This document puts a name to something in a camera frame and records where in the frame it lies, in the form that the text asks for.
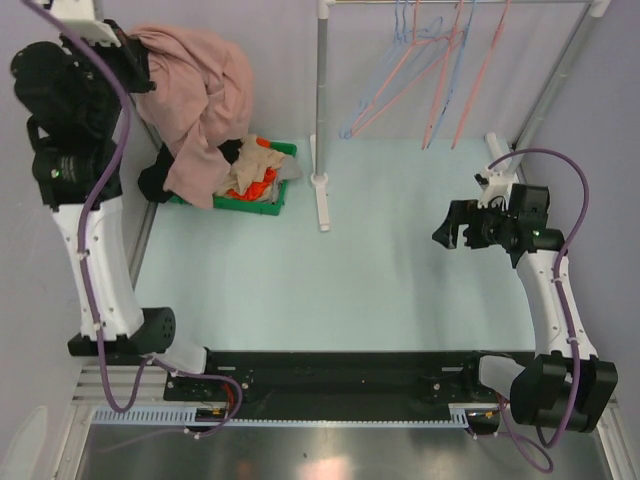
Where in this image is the blue hanger right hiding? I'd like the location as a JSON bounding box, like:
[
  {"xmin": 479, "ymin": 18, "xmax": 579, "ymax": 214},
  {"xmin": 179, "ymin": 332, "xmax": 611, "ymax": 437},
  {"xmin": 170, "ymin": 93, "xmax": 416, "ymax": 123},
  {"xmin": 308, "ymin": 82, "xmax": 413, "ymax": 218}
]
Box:
[{"xmin": 428, "ymin": 0, "xmax": 477, "ymax": 146}]

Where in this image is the grey garment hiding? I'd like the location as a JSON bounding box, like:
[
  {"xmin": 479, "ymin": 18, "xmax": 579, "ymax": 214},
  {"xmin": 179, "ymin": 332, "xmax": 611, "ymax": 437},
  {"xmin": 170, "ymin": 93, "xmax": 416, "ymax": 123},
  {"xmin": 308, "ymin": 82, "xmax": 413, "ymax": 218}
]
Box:
[{"xmin": 267, "ymin": 155, "xmax": 303, "ymax": 203}]

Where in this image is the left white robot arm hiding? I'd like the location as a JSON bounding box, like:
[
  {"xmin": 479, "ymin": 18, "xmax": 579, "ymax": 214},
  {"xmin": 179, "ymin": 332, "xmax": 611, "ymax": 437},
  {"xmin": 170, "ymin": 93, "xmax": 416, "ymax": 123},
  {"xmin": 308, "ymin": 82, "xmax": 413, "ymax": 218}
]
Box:
[{"xmin": 10, "ymin": 1, "xmax": 221, "ymax": 400}]

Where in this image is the pink hanger right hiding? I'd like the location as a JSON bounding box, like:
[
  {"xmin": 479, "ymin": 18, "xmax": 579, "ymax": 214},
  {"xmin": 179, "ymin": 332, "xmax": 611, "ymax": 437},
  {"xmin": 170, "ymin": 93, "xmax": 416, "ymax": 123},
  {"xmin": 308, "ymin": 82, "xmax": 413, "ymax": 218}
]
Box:
[{"xmin": 451, "ymin": 0, "xmax": 512, "ymax": 149}]

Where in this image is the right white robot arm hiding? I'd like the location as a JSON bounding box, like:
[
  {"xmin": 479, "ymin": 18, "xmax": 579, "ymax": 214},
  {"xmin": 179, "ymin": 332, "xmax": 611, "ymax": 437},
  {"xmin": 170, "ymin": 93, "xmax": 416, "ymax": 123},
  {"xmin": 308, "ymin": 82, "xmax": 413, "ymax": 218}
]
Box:
[{"xmin": 432, "ymin": 183, "xmax": 618, "ymax": 433}]

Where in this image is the white cable duct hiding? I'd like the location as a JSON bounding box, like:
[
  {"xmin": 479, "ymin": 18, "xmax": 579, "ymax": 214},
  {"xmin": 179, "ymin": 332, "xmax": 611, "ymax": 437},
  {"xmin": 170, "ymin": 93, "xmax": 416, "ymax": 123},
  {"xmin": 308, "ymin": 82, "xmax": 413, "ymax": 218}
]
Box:
[{"xmin": 92, "ymin": 406, "xmax": 469, "ymax": 429}]

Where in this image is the pink hanger middle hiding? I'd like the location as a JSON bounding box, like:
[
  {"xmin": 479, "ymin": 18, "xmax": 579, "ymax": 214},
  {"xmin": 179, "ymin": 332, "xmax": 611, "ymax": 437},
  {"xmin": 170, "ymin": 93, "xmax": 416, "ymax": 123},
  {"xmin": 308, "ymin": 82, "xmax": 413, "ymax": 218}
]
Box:
[{"xmin": 422, "ymin": 0, "xmax": 464, "ymax": 150}]

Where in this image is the pink hanger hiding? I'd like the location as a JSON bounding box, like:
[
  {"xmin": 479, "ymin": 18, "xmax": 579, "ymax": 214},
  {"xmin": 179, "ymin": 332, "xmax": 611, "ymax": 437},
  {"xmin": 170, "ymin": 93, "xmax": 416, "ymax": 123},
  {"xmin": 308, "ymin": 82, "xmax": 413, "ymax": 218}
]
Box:
[
  {"xmin": 339, "ymin": 1, "xmax": 472, "ymax": 140},
  {"xmin": 451, "ymin": 0, "xmax": 512, "ymax": 149},
  {"xmin": 422, "ymin": 0, "xmax": 464, "ymax": 150}
]

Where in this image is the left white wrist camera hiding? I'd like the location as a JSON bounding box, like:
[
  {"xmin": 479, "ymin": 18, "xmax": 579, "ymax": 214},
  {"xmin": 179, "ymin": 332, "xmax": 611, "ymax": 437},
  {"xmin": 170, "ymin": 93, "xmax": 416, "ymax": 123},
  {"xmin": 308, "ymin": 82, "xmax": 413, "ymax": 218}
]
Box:
[{"xmin": 49, "ymin": 0, "xmax": 98, "ymax": 22}]

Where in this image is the green plastic bin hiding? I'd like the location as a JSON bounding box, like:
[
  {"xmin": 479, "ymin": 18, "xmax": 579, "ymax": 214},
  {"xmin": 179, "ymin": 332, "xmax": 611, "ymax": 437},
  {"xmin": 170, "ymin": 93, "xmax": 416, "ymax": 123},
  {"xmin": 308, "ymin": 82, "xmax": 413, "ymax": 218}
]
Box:
[{"xmin": 171, "ymin": 135, "xmax": 297, "ymax": 216}]

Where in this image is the pink hanger left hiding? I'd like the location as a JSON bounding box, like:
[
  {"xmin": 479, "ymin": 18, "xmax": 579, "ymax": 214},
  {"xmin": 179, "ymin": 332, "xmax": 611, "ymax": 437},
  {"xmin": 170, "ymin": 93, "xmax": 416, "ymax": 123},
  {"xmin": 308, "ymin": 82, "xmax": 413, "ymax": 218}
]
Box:
[{"xmin": 339, "ymin": 1, "xmax": 472, "ymax": 140}]

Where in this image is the blue hanger left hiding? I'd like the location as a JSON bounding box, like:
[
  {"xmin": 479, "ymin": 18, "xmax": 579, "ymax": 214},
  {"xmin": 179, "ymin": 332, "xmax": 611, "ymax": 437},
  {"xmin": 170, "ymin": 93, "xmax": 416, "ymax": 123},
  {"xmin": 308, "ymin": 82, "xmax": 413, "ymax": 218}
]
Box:
[{"xmin": 339, "ymin": 1, "xmax": 449, "ymax": 140}]

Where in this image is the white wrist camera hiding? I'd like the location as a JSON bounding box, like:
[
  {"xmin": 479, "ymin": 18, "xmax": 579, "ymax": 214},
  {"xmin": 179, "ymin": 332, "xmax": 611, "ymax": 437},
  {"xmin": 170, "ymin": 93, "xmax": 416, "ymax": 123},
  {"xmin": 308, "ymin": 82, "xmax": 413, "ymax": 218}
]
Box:
[
  {"xmin": 474, "ymin": 168, "xmax": 518, "ymax": 210},
  {"xmin": 49, "ymin": 0, "xmax": 98, "ymax": 22}
]

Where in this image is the pink t shirt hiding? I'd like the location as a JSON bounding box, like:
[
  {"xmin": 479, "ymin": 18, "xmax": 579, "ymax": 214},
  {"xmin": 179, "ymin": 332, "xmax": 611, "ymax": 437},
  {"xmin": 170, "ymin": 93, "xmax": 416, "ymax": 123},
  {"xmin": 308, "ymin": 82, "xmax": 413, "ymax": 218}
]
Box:
[{"xmin": 130, "ymin": 24, "xmax": 254, "ymax": 209}]

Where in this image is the blue hanger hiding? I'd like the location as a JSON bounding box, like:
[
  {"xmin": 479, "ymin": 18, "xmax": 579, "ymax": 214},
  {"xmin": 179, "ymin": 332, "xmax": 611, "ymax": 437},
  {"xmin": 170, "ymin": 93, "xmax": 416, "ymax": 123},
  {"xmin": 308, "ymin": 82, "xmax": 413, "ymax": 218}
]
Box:
[
  {"xmin": 339, "ymin": 1, "xmax": 449, "ymax": 140},
  {"xmin": 428, "ymin": 0, "xmax": 477, "ymax": 146}
]

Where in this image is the beige garment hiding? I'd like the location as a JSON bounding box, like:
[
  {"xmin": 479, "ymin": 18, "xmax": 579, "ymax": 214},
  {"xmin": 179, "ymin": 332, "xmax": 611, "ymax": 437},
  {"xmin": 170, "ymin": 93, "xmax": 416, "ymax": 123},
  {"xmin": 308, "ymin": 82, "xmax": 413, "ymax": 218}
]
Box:
[{"xmin": 212, "ymin": 134, "xmax": 289, "ymax": 199}]

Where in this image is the black garment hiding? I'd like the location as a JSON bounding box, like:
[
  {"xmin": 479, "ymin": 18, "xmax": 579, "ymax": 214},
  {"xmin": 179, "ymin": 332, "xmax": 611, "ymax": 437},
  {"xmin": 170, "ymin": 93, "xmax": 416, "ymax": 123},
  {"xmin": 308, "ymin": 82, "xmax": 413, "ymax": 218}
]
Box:
[{"xmin": 137, "ymin": 139, "xmax": 243, "ymax": 204}]

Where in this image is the orange garment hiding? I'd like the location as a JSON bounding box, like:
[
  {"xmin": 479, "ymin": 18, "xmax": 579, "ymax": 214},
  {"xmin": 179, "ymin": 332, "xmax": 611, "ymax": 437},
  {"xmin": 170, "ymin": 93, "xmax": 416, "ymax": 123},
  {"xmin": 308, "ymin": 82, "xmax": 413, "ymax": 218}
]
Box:
[{"xmin": 225, "ymin": 137, "xmax": 279, "ymax": 203}]

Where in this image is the white clothes rack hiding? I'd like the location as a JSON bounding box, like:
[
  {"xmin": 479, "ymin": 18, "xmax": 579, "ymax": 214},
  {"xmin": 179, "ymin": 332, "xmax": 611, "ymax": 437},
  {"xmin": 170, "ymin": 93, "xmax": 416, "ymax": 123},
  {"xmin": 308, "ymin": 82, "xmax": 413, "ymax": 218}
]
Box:
[{"xmin": 309, "ymin": 1, "xmax": 610, "ymax": 233}]

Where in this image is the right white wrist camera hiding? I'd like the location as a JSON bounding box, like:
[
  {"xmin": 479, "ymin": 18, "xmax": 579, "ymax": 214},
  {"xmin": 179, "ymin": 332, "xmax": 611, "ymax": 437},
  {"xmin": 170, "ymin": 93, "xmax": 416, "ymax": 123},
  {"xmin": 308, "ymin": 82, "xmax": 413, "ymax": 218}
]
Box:
[{"xmin": 474, "ymin": 168, "xmax": 518, "ymax": 210}]

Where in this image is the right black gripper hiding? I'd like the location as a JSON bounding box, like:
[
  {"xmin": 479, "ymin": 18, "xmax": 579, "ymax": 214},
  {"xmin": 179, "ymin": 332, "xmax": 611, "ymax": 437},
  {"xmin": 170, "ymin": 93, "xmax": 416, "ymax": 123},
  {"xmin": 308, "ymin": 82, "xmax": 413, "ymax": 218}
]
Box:
[{"xmin": 432, "ymin": 198, "xmax": 516, "ymax": 249}]

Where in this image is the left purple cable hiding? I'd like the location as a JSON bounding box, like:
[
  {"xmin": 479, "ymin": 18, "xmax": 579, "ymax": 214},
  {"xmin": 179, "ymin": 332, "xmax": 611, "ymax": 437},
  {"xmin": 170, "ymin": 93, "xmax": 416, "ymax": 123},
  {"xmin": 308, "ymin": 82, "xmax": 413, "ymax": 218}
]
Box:
[{"xmin": 19, "ymin": 0, "xmax": 244, "ymax": 454}]

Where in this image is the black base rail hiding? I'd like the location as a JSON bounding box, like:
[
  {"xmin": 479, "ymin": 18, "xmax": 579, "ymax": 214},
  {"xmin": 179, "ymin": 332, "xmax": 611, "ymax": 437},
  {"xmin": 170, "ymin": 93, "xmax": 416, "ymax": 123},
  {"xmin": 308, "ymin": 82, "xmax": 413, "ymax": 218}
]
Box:
[{"xmin": 162, "ymin": 351, "xmax": 498, "ymax": 425}]

